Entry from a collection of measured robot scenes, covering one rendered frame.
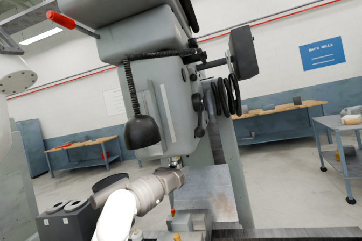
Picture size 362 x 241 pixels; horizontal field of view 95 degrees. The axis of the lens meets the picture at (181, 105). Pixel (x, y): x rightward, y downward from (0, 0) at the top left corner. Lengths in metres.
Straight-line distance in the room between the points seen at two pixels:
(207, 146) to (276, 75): 4.16
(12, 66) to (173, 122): 0.35
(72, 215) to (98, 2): 0.78
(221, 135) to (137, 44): 0.65
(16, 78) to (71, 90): 6.49
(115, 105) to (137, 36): 5.36
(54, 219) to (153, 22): 0.86
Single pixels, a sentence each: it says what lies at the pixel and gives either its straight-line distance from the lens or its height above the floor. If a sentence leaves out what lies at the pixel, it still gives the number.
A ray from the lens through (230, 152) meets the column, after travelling 0.97.
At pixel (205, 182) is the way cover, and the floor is 1.02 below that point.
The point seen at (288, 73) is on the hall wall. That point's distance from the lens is 5.05.
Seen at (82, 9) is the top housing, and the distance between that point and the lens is 0.51.
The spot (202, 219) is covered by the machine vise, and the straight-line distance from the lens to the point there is 0.73.
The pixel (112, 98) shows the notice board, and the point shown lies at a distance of 5.85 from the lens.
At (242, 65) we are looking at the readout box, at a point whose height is 1.57.
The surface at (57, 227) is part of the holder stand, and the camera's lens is 0.99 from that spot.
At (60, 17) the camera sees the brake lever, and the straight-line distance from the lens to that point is 0.47.
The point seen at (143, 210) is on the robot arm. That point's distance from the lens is 0.50.
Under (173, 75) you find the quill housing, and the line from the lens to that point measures 0.48.
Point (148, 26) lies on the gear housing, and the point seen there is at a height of 1.68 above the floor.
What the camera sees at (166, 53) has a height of 1.58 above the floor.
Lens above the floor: 1.47
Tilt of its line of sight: 1 degrees down
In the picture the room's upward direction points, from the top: 12 degrees counter-clockwise
